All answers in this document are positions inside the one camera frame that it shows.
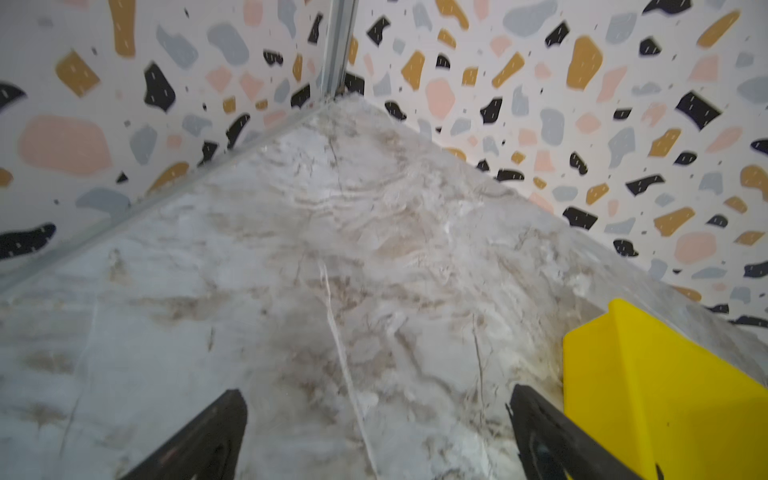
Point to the aluminium corner post left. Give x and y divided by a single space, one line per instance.
339 30

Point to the yellow plastic bin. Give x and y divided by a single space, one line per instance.
664 406

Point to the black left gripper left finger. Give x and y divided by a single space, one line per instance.
207 447

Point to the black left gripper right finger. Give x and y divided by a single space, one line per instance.
551 446

